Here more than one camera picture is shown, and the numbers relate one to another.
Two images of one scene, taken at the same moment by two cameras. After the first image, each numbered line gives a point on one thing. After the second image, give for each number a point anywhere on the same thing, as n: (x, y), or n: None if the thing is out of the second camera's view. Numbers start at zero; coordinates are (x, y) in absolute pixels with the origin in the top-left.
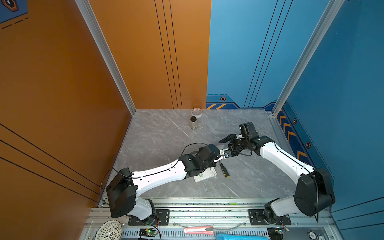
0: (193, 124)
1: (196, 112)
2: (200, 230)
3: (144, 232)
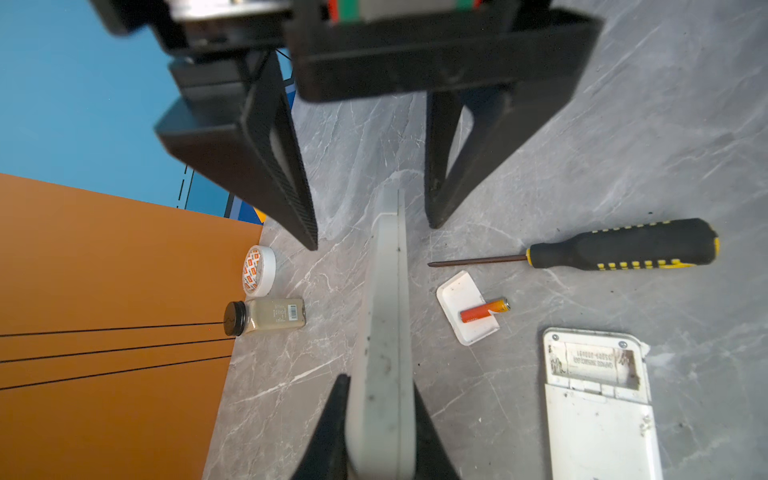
0: (262, 313)
1: (259, 271)
2: None
3: None
